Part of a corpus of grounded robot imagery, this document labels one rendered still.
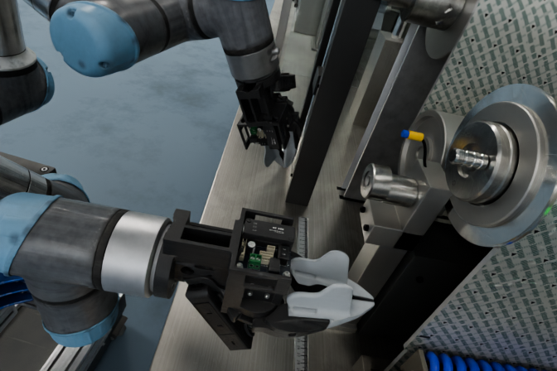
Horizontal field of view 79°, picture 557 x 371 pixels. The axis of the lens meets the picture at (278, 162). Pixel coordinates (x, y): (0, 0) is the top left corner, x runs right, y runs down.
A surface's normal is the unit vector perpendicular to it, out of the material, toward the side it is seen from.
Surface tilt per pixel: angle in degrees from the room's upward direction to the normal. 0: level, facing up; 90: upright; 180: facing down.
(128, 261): 44
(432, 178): 0
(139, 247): 26
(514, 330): 90
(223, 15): 100
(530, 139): 90
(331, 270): 86
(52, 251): 53
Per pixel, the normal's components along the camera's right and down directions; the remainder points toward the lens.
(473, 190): -0.98, -0.20
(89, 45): -0.32, 0.53
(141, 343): 0.20, -0.77
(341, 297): -0.01, 0.61
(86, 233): 0.16, -0.49
